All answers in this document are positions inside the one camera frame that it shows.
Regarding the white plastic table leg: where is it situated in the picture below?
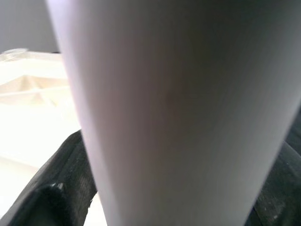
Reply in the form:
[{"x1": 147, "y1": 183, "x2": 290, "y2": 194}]
[{"x1": 46, "y1": 0, "x2": 301, "y2": 226}]

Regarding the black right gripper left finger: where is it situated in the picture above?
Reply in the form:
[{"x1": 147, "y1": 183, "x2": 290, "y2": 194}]
[{"x1": 0, "y1": 130, "x2": 98, "y2": 226}]

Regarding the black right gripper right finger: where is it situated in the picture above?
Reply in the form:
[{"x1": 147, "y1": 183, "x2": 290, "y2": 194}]
[{"x1": 244, "y1": 141, "x2": 301, "y2": 226}]

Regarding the white plastic table top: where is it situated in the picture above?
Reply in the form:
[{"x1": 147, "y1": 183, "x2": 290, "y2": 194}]
[{"x1": 0, "y1": 48, "x2": 108, "y2": 226}]

